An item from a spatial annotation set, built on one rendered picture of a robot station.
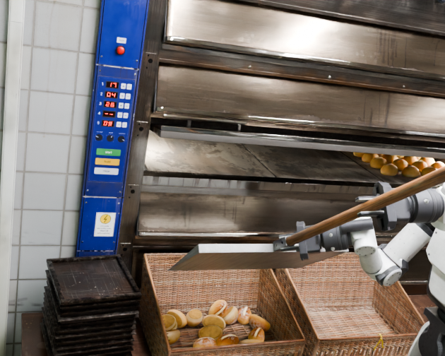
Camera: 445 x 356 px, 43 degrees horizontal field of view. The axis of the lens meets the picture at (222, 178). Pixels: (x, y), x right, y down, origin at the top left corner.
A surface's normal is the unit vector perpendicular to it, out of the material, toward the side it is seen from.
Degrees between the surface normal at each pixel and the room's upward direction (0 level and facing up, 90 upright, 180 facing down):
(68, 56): 90
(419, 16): 90
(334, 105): 70
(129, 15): 90
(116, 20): 90
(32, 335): 0
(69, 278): 0
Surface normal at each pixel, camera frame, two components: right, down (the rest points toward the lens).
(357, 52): 0.36, 0.04
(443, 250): -0.95, -0.06
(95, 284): 0.18, -0.92
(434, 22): 0.31, 0.38
